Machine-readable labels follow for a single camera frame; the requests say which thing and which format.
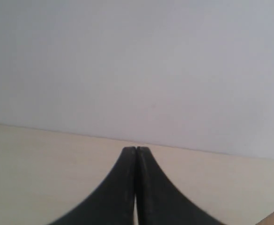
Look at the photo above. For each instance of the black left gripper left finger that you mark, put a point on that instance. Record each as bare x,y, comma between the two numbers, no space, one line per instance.
112,202

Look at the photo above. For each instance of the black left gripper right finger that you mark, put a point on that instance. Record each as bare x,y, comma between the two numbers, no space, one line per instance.
158,200

